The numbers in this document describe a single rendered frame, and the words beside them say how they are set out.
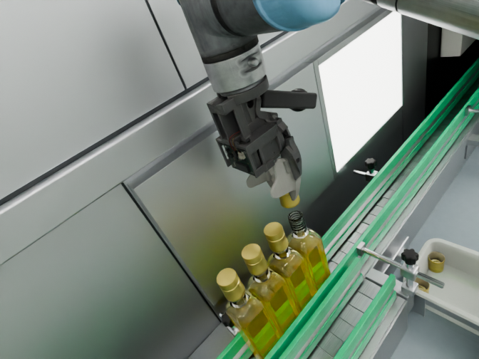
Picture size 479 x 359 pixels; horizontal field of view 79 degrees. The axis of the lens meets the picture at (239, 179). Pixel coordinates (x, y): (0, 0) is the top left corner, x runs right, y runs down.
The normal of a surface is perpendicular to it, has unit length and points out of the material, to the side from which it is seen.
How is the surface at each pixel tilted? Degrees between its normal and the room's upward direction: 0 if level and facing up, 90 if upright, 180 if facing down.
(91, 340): 90
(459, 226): 0
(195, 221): 90
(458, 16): 108
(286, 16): 120
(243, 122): 90
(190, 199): 90
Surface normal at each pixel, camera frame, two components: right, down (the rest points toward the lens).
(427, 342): -0.32, -0.77
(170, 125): 0.64, 0.25
